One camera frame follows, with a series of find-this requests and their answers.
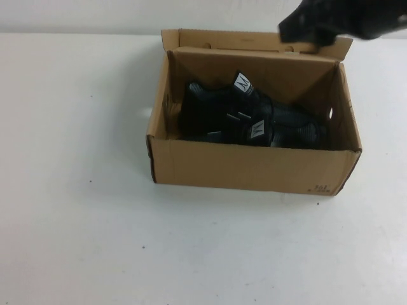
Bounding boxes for brown cardboard shoe box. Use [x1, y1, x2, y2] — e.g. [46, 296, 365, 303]
[145, 28, 364, 198]

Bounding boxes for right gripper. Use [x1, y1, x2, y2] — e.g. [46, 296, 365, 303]
[278, 0, 407, 44]

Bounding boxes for black mesh sneaker white stripes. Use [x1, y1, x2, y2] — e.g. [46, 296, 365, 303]
[190, 117, 330, 151]
[179, 69, 322, 140]

